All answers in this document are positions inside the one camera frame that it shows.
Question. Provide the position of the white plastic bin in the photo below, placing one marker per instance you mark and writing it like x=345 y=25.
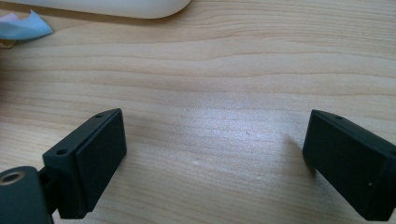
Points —
x=124 y=7

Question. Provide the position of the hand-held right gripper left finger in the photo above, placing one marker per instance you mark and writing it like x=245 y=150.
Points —
x=93 y=161

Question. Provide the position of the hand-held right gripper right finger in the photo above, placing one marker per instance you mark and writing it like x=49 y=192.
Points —
x=348 y=161

